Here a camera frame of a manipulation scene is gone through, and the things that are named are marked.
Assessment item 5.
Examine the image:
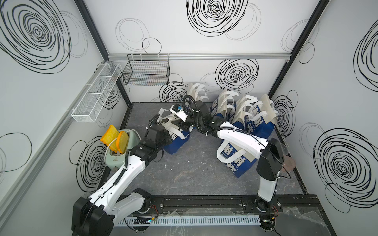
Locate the clear plastic cup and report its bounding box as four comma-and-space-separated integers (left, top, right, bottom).
278, 143, 289, 157

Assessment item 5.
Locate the white wire mesh shelf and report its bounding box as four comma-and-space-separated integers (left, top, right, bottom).
71, 62, 122, 123

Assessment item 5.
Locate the slotted grey cable duct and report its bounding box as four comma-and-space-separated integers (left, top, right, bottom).
116, 215, 261, 227

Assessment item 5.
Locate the pink plastic cup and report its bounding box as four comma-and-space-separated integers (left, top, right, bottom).
283, 156, 296, 172

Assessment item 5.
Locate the black wire basket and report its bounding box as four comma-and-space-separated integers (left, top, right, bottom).
122, 54, 170, 86

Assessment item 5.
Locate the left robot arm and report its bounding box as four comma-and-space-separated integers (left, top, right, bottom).
71, 114, 172, 236

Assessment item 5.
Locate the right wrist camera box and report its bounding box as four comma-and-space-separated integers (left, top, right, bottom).
170, 104, 188, 122

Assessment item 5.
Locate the front yellow toast slice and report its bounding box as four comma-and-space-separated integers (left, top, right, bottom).
116, 131, 129, 154

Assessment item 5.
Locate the mint green toaster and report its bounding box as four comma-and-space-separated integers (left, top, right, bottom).
105, 129, 141, 171

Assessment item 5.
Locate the blue beige takeout bag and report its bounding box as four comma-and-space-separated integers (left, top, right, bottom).
245, 94, 279, 139
217, 140, 258, 178
158, 108, 193, 154
210, 89, 239, 121
187, 83, 209, 101
231, 95, 258, 130

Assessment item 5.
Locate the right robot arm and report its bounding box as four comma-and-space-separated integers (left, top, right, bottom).
170, 95, 284, 212

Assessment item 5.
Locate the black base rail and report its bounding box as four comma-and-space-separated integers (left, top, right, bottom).
85, 194, 321, 214

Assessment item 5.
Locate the rear yellow toast slice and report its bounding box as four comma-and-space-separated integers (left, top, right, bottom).
100, 125, 119, 146

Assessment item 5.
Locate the yellow toast slice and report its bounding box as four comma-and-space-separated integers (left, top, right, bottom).
116, 131, 129, 154
100, 125, 119, 146

